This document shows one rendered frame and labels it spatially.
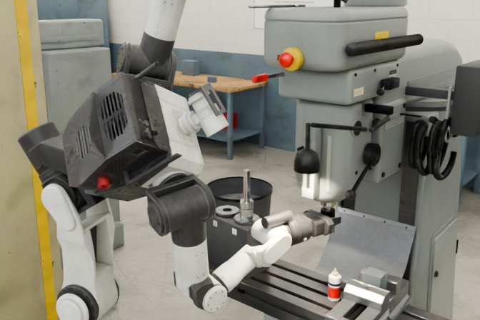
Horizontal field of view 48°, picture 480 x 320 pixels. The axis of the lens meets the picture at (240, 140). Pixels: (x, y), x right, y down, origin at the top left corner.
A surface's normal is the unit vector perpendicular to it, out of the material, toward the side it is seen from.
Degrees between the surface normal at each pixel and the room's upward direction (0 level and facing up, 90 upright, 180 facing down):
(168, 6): 100
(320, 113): 90
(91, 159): 74
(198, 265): 97
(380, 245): 62
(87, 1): 90
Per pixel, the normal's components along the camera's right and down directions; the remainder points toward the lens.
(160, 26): 0.04, 0.43
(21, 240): 0.78, 0.16
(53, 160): -0.34, 0.24
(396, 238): -0.55, -0.26
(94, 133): -0.73, -0.10
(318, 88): -0.62, 0.20
